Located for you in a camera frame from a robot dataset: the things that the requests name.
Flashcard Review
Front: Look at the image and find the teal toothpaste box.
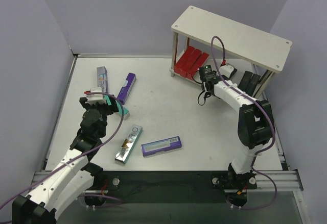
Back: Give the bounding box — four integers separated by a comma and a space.
114, 100, 130, 120

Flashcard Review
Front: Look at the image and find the red toothpaste box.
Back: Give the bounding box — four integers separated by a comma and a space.
174, 46, 195, 74
186, 52, 209, 80
180, 49, 202, 78

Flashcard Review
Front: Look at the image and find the purple toothpaste box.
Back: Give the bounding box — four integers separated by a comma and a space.
117, 72, 136, 105
141, 136, 182, 157

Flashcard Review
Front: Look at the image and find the silver Rio box bottom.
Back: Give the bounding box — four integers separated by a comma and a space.
114, 124, 143, 165

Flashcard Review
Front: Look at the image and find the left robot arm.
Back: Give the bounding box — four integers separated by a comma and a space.
11, 91, 122, 223

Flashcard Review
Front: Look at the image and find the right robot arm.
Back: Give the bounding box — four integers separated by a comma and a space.
199, 65, 275, 187

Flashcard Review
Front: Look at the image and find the white two-tier shelf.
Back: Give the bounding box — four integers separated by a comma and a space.
170, 6, 292, 98

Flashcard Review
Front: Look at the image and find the silver Rio box top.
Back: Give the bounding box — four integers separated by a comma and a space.
97, 66, 108, 93

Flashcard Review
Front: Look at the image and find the purple toothpaste box flat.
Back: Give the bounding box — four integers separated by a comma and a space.
141, 136, 182, 157

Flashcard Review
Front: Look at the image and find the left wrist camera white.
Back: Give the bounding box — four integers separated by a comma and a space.
84, 87, 106, 105

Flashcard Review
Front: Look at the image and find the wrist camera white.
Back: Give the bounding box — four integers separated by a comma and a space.
219, 64, 234, 79
84, 87, 106, 105

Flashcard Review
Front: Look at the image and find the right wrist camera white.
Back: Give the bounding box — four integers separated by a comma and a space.
219, 64, 234, 79

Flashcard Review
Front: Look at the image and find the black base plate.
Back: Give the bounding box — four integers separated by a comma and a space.
83, 171, 257, 207

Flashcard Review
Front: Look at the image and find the aluminium frame rail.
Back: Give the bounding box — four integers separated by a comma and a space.
19, 53, 305, 224

